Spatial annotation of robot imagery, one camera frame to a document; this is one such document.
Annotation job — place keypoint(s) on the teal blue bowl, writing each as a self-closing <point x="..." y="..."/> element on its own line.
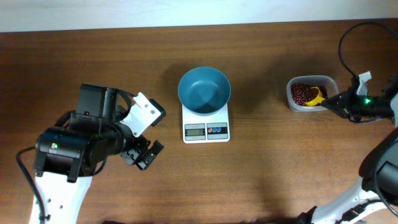
<point x="204" y="90"/>

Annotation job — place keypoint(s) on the white digital kitchen scale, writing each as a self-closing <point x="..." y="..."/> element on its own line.
<point x="205" y="129"/>

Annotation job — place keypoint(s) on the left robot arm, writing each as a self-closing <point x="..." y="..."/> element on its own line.
<point x="62" y="178"/>

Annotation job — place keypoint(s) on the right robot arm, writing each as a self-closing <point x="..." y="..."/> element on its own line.
<point x="376" y="187"/>

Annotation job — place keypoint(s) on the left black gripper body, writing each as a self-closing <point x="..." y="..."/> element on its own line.
<point x="137" y="154"/>

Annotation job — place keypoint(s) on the yellow measuring scoop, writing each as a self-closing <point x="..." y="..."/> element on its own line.
<point x="317" y="100"/>

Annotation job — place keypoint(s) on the red beans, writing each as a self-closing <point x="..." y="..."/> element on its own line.
<point x="302" y="93"/>

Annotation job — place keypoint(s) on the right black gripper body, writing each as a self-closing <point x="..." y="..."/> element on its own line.
<point x="347" y="104"/>

